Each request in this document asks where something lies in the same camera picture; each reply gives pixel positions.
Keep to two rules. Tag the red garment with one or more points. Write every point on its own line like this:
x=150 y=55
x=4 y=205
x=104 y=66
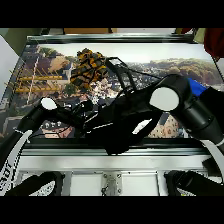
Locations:
x=215 y=41

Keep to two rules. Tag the yellow and black patterned garment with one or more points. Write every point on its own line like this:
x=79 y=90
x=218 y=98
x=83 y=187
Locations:
x=88 y=68

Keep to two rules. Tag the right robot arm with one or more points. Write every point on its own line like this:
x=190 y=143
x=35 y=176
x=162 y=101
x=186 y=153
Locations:
x=196 y=116

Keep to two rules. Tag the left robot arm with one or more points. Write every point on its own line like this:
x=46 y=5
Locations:
x=33 y=115

